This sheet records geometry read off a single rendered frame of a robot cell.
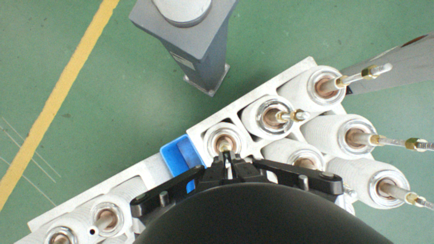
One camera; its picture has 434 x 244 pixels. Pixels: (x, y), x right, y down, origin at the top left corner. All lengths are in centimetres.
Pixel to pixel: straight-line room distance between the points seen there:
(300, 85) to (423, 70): 20
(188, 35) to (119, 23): 57
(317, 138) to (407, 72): 19
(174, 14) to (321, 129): 36
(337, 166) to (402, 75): 22
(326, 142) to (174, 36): 36
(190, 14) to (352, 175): 44
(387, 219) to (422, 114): 45
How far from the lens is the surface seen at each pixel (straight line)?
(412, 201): 41
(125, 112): 64
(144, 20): 29
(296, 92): 31
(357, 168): 41
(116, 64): 71
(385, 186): 42
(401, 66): 43
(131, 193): 39
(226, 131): 24
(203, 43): 23
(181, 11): 23
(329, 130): 34
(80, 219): 47
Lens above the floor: 49
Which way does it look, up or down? 88 degrees down
